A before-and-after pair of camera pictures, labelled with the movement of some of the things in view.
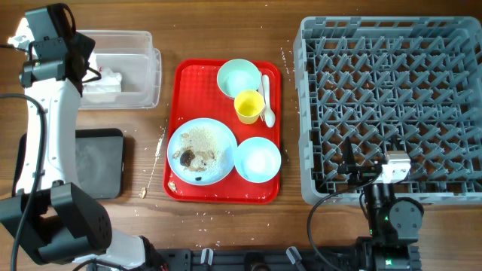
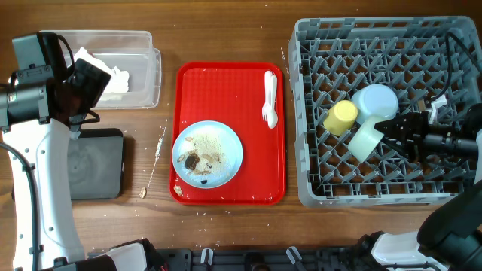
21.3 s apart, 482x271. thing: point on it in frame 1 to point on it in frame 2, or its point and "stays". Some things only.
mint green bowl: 238,75 to 367,141
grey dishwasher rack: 410,84 stays
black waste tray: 100,159 stays
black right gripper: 361,169 to 416,132
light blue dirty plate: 202,151 stays
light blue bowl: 257,159 to 375,101
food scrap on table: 143,193 stays
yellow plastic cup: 248,105 to 340,117
